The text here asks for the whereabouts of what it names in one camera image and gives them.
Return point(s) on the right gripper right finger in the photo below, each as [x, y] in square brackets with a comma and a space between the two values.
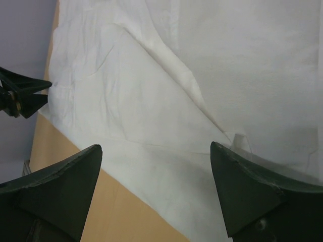
[260, 205]

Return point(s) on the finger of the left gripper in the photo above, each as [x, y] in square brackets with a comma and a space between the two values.
[28, 106]
[22, 85]

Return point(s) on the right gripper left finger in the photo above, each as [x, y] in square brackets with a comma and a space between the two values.
[51, 204]

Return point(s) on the white long sleeve shirt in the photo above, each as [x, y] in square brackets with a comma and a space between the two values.
[155, 82]

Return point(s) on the aluminium side rail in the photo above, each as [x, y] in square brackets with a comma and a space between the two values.
[26, 168]

